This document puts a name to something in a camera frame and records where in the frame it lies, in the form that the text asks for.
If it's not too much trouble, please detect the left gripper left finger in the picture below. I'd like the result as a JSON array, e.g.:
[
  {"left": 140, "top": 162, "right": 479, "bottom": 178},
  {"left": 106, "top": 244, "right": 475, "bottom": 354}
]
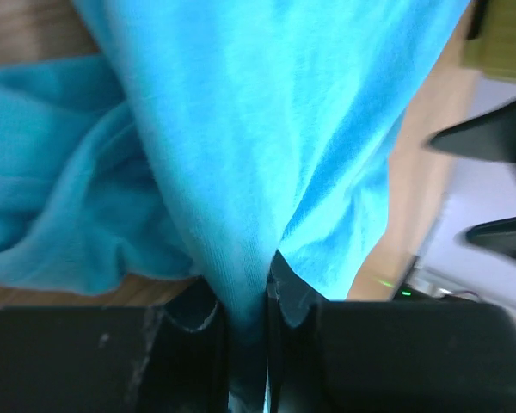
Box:
[{"left": 0, "top": 281, "right": 228, "bottom": 412}]

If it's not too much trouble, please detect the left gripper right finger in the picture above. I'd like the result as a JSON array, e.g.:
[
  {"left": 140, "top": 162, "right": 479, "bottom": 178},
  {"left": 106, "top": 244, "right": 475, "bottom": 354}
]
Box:
[{"left": 267, "top": 254, "right": 516, "bottom": 412}]

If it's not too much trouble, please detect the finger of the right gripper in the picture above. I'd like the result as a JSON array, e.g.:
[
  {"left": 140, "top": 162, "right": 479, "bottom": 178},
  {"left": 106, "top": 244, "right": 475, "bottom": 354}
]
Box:
[
  {"left": 427, "top": 100, "right": 516, "bottom": 163},
  {"left": 464, "top": 217, "right": 516, "bottom": 261}
]

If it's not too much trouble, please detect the cyan t shirt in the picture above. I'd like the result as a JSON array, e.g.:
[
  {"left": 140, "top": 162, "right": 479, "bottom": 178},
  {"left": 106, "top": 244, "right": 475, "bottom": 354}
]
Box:
[{"left": 0, "top": 1, "right": 467, "bottom": 410}]

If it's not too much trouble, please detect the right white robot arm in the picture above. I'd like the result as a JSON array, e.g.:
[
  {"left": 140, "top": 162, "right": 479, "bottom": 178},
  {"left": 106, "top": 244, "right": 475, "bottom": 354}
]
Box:
[{"left": 401, "top": 98, "right": 516, "bottom": 311}]

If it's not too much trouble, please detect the olive green plastic bin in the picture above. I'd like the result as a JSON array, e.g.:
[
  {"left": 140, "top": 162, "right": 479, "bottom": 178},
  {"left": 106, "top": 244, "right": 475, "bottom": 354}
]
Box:
[{"left": 461, "top": 0, "right": 516, "bottom": 83}]

